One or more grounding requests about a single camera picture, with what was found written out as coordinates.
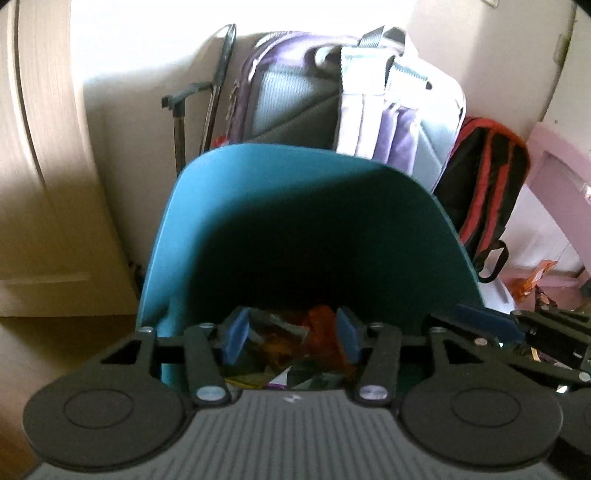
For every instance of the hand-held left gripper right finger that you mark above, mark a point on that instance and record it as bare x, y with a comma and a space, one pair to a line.
348, 339

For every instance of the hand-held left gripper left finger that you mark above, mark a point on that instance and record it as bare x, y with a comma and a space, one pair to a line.
235, 339

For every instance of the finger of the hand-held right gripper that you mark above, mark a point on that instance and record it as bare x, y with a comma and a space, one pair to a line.
489, 321

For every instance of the red plastic bag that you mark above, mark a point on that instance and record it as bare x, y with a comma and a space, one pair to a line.
323, 325

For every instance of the teal plastic waste bin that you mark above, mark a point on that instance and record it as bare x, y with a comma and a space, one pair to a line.
286, 221

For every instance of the orange snack packet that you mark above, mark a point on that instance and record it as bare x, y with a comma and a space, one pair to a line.
531, 279

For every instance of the red black backpack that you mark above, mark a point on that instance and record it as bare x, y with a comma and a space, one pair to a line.
485, 184

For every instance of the pink chair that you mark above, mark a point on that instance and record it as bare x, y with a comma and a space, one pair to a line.
558, 184

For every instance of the purple grey backpack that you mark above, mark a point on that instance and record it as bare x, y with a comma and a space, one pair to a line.
332, 92

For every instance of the dark thin stick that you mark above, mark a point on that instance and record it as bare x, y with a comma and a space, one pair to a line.
219, 83

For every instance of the beige wooden door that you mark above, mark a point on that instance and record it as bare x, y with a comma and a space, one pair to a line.
41, 161

